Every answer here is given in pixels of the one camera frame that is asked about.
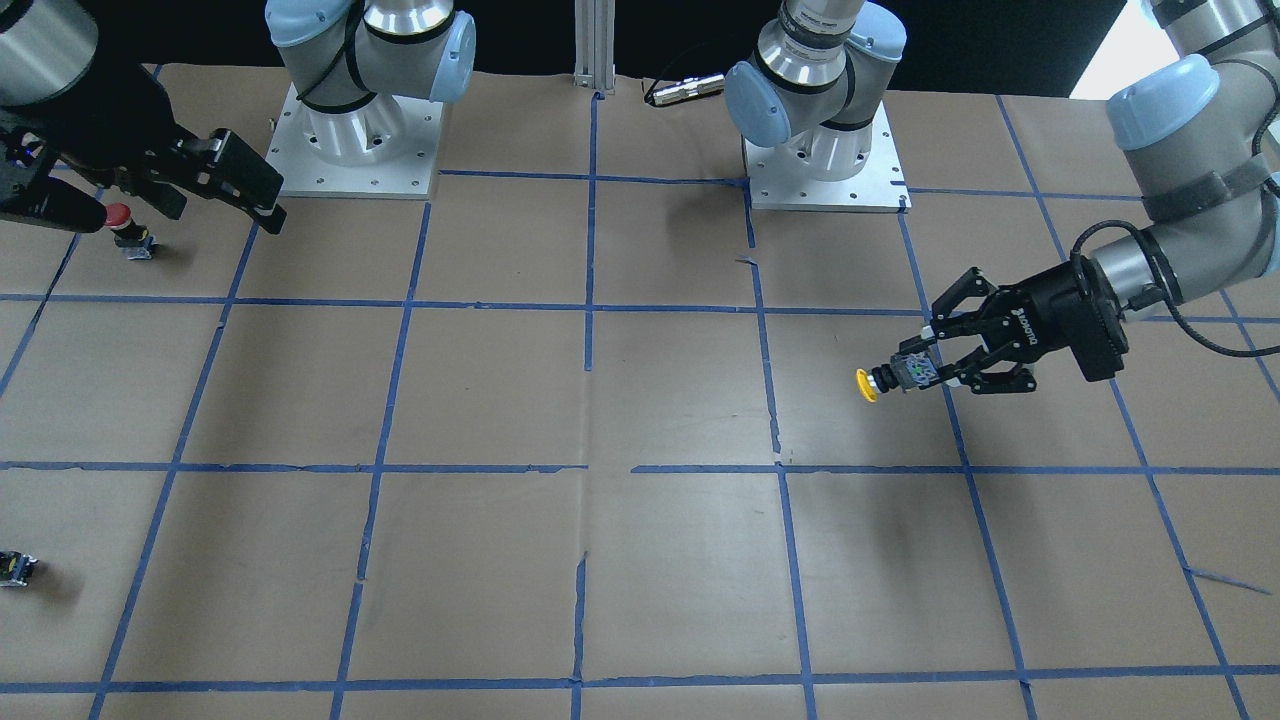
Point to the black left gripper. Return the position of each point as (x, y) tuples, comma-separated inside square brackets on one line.
[(1062, 318)]

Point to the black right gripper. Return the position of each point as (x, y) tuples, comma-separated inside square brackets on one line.
[(128, 118)]

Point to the yellow push button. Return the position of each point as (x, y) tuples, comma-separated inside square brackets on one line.
[(916, 370)]

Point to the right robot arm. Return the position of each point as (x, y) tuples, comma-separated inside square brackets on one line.
[(340, 54)]

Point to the red push button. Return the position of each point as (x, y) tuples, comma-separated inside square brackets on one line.
[(134, 240)]

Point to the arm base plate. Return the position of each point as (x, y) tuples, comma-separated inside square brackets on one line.
[(827, 170), (386, 150)]

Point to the small black switch block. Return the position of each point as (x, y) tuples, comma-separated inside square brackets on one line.
[(17, 568)]

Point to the aluminium frame post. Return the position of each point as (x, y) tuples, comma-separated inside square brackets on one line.
[(594, 23)]

